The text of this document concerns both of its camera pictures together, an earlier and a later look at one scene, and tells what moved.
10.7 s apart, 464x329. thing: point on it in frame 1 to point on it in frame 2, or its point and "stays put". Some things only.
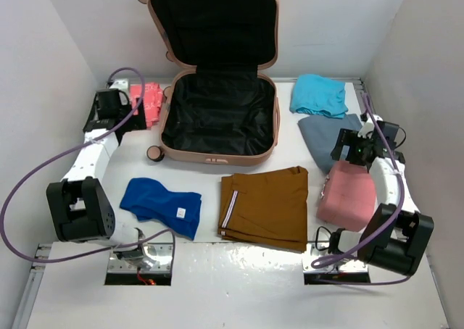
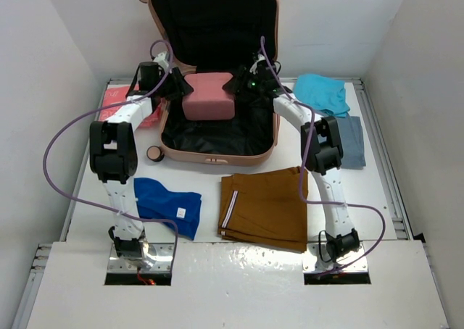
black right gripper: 348,138 to 242,74
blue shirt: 151,199 stays put
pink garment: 348,200 to 208,100
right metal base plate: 315,251 stays put
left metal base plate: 157,258 stays put
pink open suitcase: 226,110 stays put
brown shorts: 267,208 stays put
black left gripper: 138,122 to 180,88
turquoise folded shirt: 313,93 stays put
